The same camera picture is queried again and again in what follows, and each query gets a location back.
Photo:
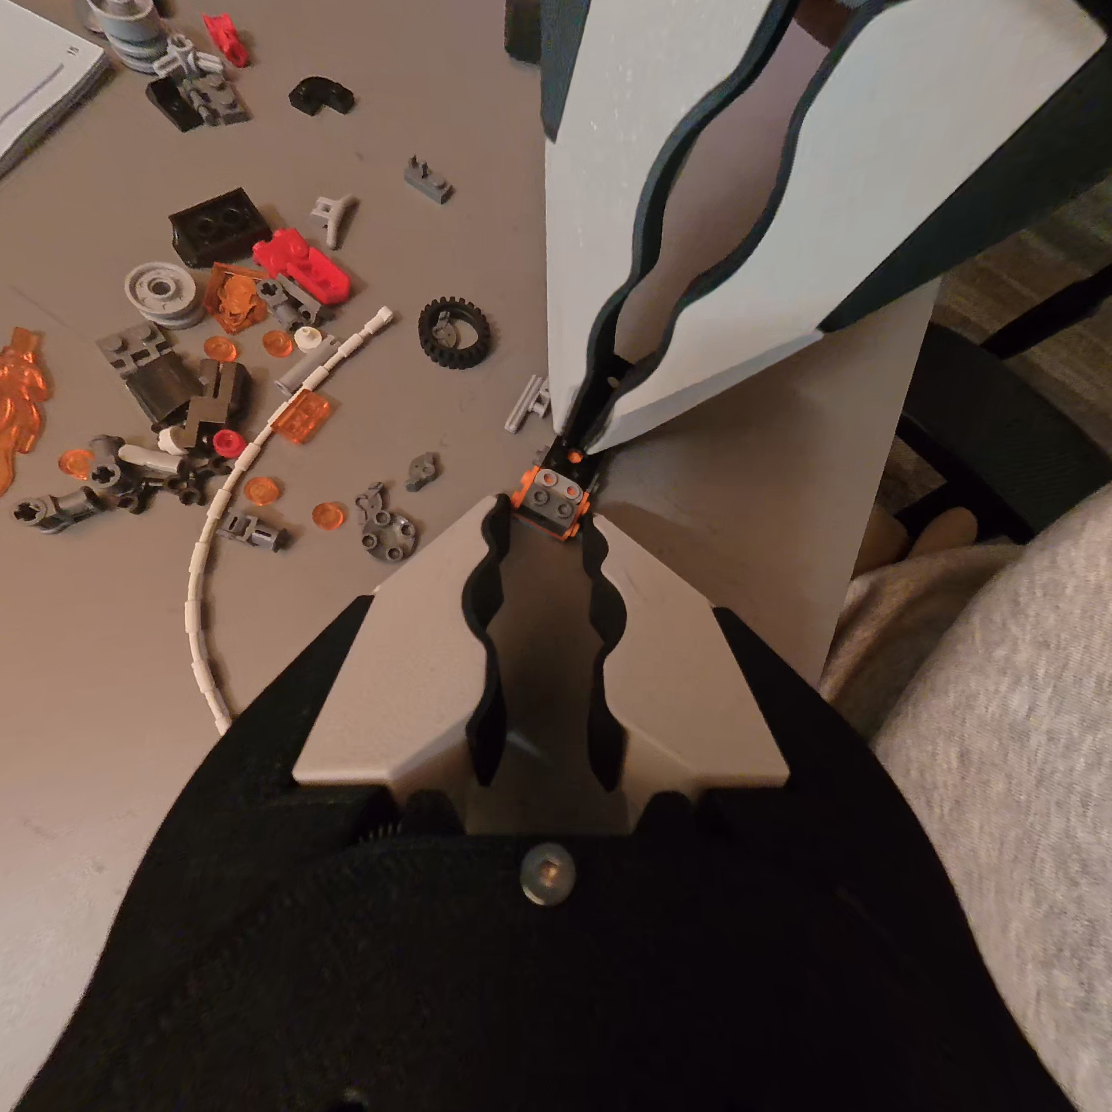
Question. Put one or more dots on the black curved lego piece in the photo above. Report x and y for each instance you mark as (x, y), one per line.
(321, 96)

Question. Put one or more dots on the grey lego clip plate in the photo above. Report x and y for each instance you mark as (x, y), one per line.
(427, 180)

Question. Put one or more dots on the dark grey round lego plate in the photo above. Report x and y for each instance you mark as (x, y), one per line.
(388, 534)

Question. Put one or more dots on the black lego slope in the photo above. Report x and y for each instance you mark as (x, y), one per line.
(173, 102)

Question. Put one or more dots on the dark grey lego clip piece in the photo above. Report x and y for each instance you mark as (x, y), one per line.
(372, 503)

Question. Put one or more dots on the dark brown lego bracket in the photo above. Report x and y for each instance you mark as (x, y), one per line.
(217, 398)

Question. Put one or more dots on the light grey lego cross connector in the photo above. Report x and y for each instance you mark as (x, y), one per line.
(187, 61)

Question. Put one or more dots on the red lego clip piece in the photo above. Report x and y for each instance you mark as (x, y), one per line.
(227, 40)

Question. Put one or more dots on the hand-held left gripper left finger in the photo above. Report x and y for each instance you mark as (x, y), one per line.
(391, 695)

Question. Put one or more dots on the orange transparent lego tile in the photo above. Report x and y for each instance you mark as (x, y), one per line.
(304, 416)

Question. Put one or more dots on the dark curved lego slope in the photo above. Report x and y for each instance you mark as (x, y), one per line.
(166, 389)

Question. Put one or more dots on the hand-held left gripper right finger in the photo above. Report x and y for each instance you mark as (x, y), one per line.
(695, 695)

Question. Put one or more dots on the orange transparent lego skull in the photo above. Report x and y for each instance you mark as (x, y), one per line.
(236, 300)

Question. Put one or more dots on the grey lego hinge plate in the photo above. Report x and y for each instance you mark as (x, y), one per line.
(223, 100)

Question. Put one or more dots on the light grey lego bar piece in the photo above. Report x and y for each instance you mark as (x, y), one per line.
(529, 405)

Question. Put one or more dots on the red round lego stud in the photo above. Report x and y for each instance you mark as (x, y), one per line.
(229, 443)

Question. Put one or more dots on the black office chair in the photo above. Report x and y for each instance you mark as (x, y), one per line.
(1000, 417)

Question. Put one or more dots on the white lego pin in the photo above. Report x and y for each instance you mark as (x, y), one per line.
(152, 458)

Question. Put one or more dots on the white round lego stud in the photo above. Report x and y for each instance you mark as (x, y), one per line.
(172, 440)

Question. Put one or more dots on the dark grey lego technic connector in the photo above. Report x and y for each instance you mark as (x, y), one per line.
(109, 459)
(61, 506)
(251, 530)
(291, 303)

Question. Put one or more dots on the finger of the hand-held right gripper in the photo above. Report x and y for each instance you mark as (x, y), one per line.
(913, 157)
(600, 174)

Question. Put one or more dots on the large orange lego flame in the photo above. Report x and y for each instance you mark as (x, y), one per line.
(17, 392)

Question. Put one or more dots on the small black lego tyre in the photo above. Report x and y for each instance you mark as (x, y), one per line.
(427, 334)

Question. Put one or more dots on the red lego plate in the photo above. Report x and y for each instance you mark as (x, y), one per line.
(300, 265)

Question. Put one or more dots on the light grey lego wheel rim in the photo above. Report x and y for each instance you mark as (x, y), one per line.
(161, 294)
(122, 26)

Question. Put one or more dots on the small grey lego piece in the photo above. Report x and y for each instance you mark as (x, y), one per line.
(445, 331)

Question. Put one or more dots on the black lego cross connector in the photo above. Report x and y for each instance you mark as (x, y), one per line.
(182, 489)

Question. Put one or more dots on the lego instruction booklet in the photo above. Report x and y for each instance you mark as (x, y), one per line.
(35, 88)

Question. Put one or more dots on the orange transparent round lego stud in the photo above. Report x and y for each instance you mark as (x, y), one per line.
(328, 516)
(262, 491)
(221, 350)
(279, 344)
(77, 462)

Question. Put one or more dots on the black lego brick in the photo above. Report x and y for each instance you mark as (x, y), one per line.
(217, 225)

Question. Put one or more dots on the light grey long lego pin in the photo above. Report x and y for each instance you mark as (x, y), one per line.
(309, 372)

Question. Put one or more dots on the small dark grey lego wedge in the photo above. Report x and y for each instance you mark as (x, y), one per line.
(423, 471)

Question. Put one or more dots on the dark grey orange lego assembly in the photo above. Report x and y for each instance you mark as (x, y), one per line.
(557, 504)

